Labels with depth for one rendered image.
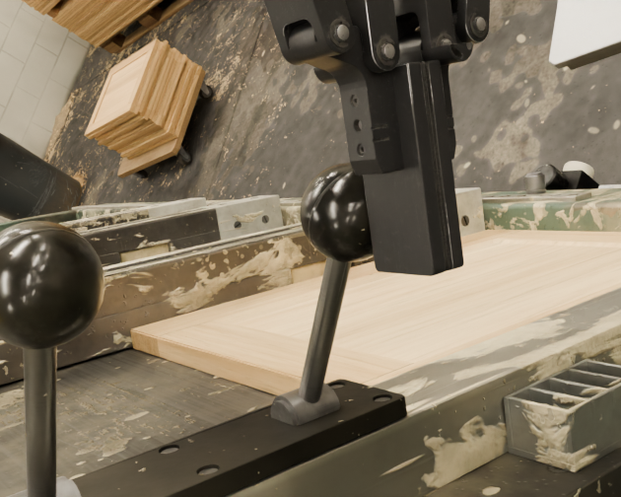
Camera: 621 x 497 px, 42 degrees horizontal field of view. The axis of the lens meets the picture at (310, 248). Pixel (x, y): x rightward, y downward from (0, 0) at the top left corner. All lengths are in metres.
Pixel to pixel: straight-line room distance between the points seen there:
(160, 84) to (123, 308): 3.37
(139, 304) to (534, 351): 0.42
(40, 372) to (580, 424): 0.25
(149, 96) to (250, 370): 3.51
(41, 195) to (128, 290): 4.45
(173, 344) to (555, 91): 1.92
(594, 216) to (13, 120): 5.80
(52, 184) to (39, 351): 4.98
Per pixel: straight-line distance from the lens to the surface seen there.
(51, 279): 0.23
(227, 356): 0.60
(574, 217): 0.95
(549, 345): 0.46
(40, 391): 0.27
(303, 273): 0.85
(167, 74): 4.13
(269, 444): 0.34
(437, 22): 0.28
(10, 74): 6.59
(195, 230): 1.29
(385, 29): 0.27
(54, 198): 5.23
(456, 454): 0.40
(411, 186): 0.27
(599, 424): 0.42
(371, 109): 0.26
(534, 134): 2.42
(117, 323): 0.75
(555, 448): 0.41
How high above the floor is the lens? 1.60
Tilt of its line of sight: 33 degrees down
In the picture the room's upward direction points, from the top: 61 degrees counter-clockwise
